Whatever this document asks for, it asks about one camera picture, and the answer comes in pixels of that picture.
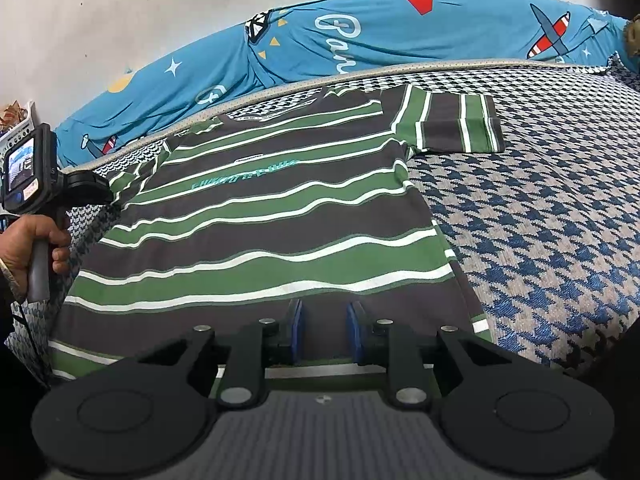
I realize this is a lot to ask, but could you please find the white perforated laundry basket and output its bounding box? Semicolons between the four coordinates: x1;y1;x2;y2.
0;102;37;163

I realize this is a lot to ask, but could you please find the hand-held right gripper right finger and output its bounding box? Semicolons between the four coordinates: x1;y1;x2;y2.
346;300;516;408

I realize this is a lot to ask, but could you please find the houndstooth bed mat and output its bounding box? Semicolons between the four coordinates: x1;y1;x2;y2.
5;57;640;391

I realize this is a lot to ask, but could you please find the orange patterned cloth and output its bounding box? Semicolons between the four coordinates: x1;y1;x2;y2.
0;102;26;133

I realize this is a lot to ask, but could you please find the olive brown cloth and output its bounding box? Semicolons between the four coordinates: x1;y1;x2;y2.
622;15;640;61

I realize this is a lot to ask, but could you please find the green grey striped shirt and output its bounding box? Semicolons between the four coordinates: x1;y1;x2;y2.
47;84;506;396

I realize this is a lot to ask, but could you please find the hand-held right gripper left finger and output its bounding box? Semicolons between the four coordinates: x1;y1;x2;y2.
135;299;306;408

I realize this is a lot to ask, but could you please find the person's left hand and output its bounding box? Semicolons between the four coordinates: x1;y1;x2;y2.
0;219;74;303

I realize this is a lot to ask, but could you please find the blue printed quilt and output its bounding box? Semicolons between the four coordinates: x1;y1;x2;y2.
52;0;631;168

